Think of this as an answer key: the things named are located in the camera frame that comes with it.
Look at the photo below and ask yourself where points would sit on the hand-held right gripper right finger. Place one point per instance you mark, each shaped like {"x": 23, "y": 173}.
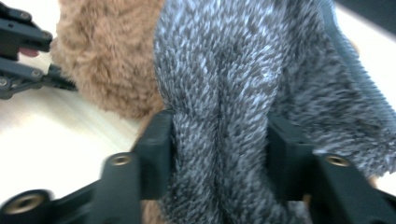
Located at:
{"x": 299, "y": 174}

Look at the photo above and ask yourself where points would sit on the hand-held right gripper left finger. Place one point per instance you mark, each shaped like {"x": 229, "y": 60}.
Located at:
{"x": 149, "y": 161}

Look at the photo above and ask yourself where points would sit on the brown teddy bear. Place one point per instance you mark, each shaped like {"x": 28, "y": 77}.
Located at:
{"x": 106, "y": 56}

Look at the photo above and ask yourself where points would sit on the grey knitted cloth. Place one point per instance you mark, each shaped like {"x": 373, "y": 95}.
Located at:
{"x": 236, "y": 77}

